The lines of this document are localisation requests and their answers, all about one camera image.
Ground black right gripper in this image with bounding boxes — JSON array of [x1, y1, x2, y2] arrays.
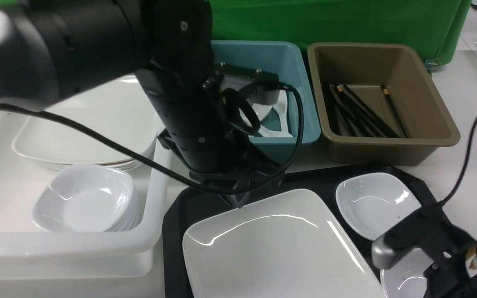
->
[[424, 242, 477, 298]]

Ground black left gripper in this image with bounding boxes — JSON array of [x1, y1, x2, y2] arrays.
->
[[189, 147, 285, 208]]

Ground white bowl tray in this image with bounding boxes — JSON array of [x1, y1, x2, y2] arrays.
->
[[380, 248, 433, 298], [335, 172, 421, 241]]

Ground white spoon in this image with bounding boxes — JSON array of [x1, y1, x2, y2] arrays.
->
[[247, 90, 292, 138]]

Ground white square rice plate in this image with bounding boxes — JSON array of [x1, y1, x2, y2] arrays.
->
[[182, 189, 385, 298]]

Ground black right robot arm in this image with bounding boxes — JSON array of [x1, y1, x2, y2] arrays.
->
[[424, 242, 477, 298]]

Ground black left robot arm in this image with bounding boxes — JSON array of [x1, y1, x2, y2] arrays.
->
[[0, 0, 284, 208]]

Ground teal plastic bin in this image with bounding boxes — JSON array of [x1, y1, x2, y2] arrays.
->
[[212, 40, 320, 163]]

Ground black serving tray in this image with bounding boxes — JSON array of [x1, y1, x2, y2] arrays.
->
[[162, 165, 467, 298]]

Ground black chopsticks in brown bin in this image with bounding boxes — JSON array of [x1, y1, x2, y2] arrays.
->
[[321, 82, 409, 138]]

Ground stack of white square plates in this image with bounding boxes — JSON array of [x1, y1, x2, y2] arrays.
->
[[12, 74, 161, 166]]

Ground stack of white bowls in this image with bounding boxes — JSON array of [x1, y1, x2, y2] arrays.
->
[[31, 164, 140, 232]]

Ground brown plastic bin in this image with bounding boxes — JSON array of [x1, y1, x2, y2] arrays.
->
[[307, 42, 460, 166]]

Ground green backdrop cloth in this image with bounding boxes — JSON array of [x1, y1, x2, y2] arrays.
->
[[210, 0, 471, 64]]

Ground large white plastic tub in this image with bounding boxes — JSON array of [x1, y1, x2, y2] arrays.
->
[[0, 111, 169, 280]]

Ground black cable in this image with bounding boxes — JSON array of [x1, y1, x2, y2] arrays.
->
[[439, 104, 477, 207]]

